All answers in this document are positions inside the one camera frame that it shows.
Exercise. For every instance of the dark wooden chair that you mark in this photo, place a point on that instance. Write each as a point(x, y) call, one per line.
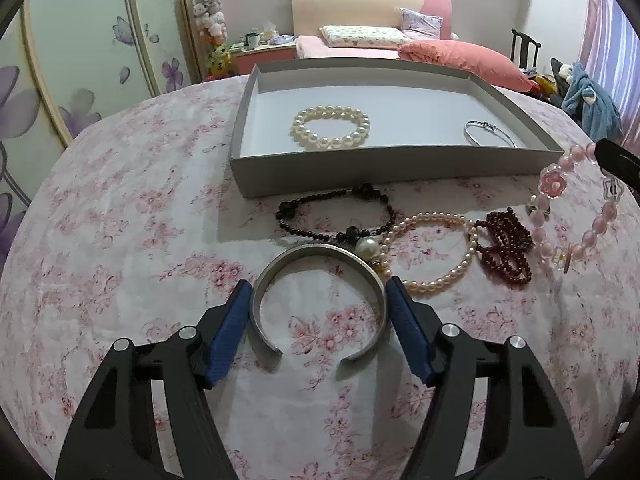
point(525, 47)

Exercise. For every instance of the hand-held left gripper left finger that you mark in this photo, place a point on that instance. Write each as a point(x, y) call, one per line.
point(227, 332)

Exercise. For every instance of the wardrobe with purple flower doors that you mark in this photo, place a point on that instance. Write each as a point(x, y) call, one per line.
point(75, 60)

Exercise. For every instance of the pink and cream nightstand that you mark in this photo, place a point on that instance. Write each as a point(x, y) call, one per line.
point(260, 60)

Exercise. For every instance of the folded pink quilt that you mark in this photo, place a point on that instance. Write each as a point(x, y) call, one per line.
point(460, 60)

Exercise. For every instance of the blue bathrobe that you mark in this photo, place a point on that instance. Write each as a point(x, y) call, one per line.
point(592, 105)

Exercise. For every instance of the thin silver bangle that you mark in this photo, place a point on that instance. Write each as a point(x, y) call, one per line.
point(467, 132)

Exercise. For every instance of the colourful toys pile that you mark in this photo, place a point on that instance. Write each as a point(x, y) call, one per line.
point(542, 85)

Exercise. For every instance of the tower of plush toys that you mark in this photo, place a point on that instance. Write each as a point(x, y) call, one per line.
point(212, 15)

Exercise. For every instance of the small lilac pillow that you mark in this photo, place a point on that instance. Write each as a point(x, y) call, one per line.
point(422, 22)

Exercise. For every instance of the white floral pillow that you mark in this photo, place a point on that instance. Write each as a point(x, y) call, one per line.
point(360, 36)

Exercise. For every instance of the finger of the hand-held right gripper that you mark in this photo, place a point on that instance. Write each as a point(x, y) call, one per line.
point(620, 160)

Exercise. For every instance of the silver cuff bangle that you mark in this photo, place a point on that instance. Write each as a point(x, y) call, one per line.
point(260, 285)

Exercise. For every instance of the pink curtain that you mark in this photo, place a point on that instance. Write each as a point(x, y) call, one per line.
point(610, 35)

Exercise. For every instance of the tissue box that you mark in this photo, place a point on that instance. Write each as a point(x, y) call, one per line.
point(269, 30)

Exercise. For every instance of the cream and pink headboard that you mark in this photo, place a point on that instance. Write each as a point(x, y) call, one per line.
point(350, 5)

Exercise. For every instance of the grey cardboard tray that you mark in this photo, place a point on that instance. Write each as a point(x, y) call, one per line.
point(260, 180)

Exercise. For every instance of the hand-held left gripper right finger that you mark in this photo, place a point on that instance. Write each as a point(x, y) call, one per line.
point(410, 330)

